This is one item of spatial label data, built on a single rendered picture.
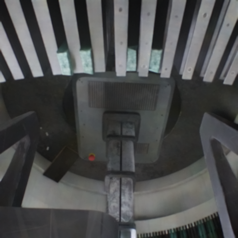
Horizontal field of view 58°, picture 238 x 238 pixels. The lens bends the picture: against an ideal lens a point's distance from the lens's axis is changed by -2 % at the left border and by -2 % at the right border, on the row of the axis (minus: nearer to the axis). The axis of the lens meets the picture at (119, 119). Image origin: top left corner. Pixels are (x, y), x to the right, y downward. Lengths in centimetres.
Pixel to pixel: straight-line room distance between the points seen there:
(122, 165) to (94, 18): 79
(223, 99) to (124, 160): 91
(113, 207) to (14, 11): 73
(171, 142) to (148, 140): 47
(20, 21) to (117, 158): 81
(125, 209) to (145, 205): 115
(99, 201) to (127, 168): 110
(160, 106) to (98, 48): 97
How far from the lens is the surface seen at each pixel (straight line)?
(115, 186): 89
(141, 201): 201
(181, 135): 173
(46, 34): 23
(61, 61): 22
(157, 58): 22
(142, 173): 200
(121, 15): 20
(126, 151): 101
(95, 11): 21
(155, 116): 121
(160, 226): 177
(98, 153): 139
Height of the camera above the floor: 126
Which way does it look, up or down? 53 degrees down
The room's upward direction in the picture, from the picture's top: 178 degrees counter-clockwise
